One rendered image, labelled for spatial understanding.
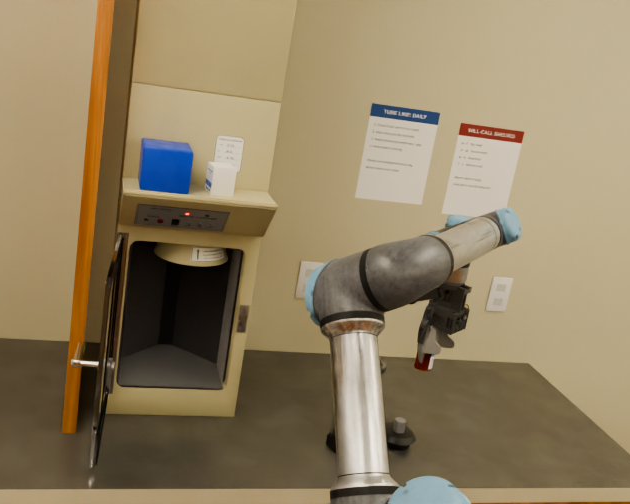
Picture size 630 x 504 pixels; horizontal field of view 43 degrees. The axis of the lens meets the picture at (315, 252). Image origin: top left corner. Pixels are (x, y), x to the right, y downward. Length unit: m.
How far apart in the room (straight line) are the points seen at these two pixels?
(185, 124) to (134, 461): 0.73
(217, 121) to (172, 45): 0.18
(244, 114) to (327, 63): 0.53
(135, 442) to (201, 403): 0.20
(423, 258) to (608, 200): 1.40
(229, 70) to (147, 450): 0.84
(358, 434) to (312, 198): 1.08
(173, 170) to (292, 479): 0.71
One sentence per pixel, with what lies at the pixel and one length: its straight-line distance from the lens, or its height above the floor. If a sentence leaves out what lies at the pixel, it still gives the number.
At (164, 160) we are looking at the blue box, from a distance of 1.64.
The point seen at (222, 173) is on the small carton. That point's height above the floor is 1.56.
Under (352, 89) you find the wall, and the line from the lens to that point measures 2.25.
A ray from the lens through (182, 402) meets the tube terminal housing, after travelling 1.96.
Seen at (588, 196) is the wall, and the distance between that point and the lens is 2.65.
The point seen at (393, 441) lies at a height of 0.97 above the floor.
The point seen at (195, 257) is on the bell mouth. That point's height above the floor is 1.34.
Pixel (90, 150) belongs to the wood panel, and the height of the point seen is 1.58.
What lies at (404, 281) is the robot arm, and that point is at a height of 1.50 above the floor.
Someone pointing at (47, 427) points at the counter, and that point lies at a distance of 1.90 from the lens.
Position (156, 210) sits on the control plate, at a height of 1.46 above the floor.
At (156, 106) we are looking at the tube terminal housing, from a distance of 1.73.
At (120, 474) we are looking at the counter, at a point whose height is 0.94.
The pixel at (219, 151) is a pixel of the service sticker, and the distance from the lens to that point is 1.76.
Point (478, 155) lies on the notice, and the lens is 2.43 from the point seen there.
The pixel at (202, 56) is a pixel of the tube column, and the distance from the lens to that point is 1.73.
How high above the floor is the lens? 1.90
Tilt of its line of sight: 16 degrees down
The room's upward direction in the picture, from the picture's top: 10 degrees clockwise
